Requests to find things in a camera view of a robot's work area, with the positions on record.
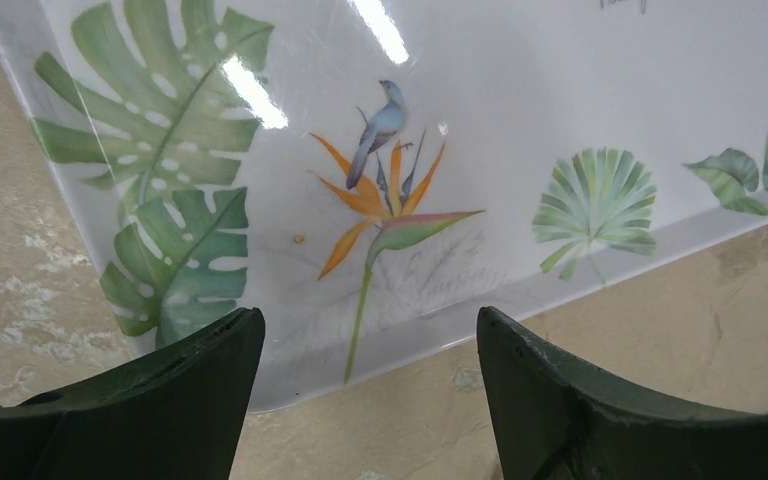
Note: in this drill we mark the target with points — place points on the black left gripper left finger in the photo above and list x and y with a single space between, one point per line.
175 413

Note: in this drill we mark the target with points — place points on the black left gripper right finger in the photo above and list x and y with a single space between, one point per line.
558 416

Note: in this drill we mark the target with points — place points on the white tropical print tray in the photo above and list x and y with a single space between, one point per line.
369 174

